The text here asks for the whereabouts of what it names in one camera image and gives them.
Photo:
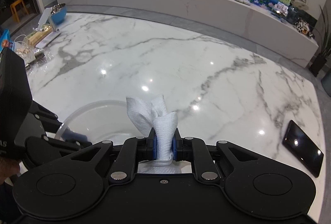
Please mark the white phone stand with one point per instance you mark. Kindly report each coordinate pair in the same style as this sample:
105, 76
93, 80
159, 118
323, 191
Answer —
46, 18

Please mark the wooden cutting board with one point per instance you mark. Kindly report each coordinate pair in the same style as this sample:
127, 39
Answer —
36, 36

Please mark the clear plastic bowl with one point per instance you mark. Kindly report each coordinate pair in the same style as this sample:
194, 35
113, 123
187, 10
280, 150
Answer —
102, 120

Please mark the white paper towel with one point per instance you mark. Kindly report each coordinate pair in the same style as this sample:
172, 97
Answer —
153, 115

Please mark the black white toy figures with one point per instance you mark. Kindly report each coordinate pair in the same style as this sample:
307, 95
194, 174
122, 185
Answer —
303, 28

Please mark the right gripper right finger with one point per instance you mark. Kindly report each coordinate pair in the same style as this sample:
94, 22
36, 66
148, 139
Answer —
181, 147

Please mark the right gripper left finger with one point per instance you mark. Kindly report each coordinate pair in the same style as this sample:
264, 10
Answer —
147, 147

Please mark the person left hand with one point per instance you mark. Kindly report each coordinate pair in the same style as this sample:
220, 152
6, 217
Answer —
8, 168

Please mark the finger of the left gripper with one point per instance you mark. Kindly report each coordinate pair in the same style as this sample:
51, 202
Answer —
69, 141

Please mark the clear plastic wrapped packet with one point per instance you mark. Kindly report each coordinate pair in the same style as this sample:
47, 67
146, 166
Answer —
33, 57

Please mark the blue metal bowl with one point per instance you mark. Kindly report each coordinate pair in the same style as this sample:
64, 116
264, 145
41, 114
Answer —
58, 13

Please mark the black smartphone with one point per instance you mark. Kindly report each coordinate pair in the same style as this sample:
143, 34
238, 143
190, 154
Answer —
303, 148

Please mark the potted green plant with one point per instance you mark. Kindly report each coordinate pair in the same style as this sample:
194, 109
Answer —
324, 53

